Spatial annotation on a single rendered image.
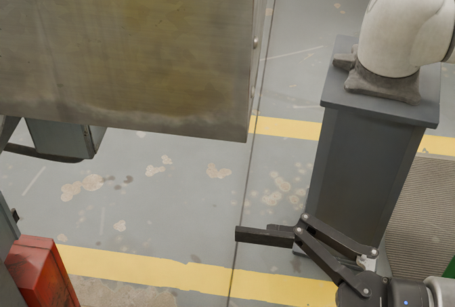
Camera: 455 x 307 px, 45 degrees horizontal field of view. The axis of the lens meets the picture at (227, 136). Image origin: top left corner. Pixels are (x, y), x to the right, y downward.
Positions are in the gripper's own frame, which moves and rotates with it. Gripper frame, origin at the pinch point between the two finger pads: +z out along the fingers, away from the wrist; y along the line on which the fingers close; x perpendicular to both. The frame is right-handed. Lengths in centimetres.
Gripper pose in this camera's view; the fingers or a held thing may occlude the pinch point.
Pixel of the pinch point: (236, 290)
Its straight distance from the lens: 63.4
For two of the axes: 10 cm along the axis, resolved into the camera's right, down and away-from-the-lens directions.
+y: 1.5, -8.2, 5.5
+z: -9.9, -1.1, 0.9
